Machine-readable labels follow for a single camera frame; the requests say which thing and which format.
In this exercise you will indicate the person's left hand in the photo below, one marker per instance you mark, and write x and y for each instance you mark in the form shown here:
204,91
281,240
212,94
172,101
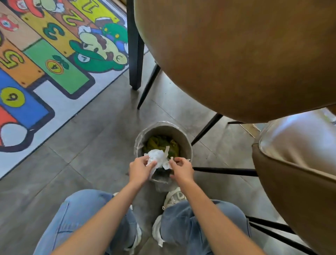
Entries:
138,172

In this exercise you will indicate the person's right hand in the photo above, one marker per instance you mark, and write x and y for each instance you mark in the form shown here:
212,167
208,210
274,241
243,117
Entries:
183,172

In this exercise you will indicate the person's left thumb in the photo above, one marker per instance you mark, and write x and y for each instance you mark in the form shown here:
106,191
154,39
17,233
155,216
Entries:
151,165

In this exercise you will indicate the person's right thumb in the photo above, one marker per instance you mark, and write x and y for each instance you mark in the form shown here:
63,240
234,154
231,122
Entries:
172,165

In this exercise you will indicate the white paper tissue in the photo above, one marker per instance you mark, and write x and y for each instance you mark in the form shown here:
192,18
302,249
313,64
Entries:
158,156

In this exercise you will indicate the person's right forearm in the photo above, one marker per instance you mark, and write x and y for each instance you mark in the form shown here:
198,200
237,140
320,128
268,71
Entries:
212,223

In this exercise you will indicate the person's left forearm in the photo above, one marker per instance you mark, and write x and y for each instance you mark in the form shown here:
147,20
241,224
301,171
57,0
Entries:
105,220

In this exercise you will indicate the green food waste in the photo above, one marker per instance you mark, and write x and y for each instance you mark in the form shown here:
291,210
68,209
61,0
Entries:
157,143

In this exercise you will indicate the clear plastic bin liner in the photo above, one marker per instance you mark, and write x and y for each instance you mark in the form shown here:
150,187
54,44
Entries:
163,186

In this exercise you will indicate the grey round trash bin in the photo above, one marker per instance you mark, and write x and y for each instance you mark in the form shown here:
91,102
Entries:
181,141

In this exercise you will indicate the white sneaker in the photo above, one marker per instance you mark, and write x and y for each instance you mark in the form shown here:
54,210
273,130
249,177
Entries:
173,197

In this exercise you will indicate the blue jeans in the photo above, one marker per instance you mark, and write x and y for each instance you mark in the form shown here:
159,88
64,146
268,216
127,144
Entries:
78,210

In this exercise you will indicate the dark table leg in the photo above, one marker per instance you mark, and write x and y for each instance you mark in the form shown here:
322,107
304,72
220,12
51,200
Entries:
135,47

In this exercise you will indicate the brown chair with shiny seat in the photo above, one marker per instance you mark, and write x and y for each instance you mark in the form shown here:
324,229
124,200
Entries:
296,168

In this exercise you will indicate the large brown leather chair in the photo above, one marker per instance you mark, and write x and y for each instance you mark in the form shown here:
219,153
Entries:
236,52

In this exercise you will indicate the colourful cartoon play rug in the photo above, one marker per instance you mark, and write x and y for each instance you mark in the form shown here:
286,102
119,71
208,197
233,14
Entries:
39,78

